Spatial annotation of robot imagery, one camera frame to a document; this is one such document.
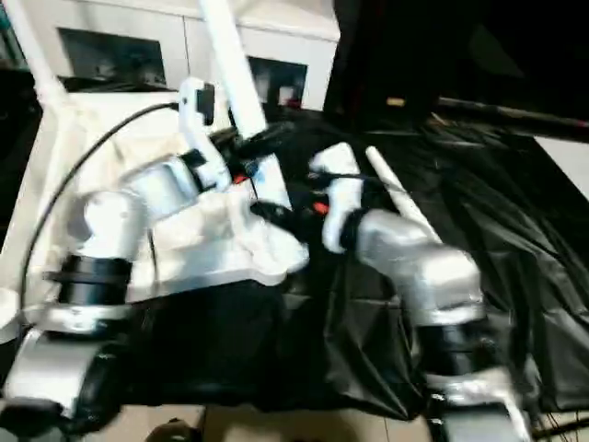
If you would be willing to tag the white plastic table leg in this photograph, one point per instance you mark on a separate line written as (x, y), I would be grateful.
(405, 193)
(234, 69)
(41, 55)

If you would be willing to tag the white plastic table top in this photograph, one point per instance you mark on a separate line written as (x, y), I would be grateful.
(92, 138)

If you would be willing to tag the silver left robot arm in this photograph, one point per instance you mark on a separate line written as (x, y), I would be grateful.
(115, 216)

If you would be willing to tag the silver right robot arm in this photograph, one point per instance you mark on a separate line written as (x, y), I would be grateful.
(428, 267)

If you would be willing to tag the black table mat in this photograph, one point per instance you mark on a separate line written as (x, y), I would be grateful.
(299, 322)

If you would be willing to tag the small yellow label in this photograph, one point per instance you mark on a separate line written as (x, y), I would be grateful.
(395, 101)

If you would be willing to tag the white glass-door cabinet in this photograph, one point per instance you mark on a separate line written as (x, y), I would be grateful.
(184, 27)

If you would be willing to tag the long black bar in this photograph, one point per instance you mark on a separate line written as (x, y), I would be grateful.
(506, 115)

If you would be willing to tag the white flat panel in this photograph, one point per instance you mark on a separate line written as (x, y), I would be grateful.
(570, 161)

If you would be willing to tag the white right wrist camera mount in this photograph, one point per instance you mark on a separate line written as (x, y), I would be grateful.
(340, 184)

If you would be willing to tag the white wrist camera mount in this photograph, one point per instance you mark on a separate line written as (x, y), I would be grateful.
(202, 124)
(340, 184)

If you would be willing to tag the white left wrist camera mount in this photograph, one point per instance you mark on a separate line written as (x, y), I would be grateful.
(202, 124)

